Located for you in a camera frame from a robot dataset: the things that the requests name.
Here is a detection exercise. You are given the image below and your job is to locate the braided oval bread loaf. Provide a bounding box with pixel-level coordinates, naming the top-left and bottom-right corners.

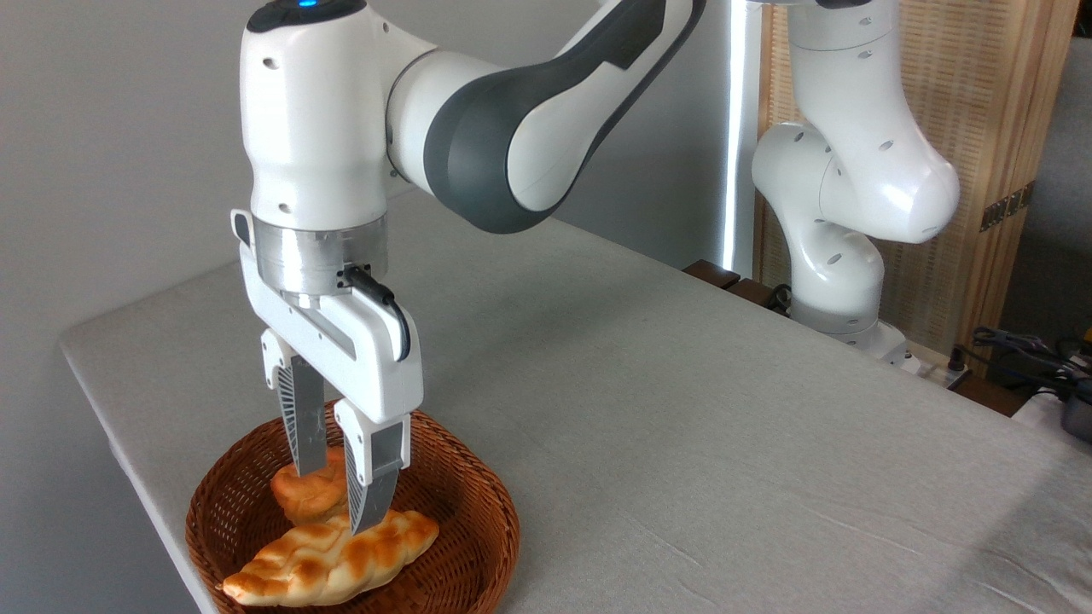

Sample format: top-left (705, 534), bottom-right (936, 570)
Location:
top-left (221, 508), bottom-right (441, 609)

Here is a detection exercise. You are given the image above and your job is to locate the black cable bundle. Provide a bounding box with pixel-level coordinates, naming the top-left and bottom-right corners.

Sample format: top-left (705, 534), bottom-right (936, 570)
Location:
top-left (950, 326), bottom-right (1092, 403)

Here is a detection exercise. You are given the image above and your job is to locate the round golden bread roll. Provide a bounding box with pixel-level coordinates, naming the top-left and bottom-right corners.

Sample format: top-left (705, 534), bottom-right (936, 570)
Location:
top-left (270, 445), bottom-right (351, 526)

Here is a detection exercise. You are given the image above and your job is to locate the grey tablecloth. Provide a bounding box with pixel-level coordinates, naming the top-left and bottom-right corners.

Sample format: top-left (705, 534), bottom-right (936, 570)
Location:
top-left (58, 189), bottom-right (1092, 614)

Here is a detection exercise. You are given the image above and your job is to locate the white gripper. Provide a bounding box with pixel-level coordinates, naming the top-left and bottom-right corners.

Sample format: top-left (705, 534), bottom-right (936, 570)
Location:
top-left (229, 210), bottom-right (426, 536)

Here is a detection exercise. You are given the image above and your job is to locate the brown wicker basket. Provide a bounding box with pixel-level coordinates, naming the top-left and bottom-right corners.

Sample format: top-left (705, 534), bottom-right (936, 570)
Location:
top-left (185, 400), bottom-right (521, 614)

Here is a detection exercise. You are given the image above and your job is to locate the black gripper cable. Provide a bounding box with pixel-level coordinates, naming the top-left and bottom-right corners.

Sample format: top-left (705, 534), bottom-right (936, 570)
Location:
top-left (338, 265), bottom-right (413, 363)

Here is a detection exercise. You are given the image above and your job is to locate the dark metal screen hinge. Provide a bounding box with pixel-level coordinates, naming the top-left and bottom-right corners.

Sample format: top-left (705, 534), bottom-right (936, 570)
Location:
top-left (979, 180), bottom-right (1037, 234)

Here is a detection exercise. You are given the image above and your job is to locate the white power strip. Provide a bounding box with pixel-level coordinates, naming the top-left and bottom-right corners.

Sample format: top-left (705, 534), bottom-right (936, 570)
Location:
top-left (904, 345), bottom-right (973, 391)

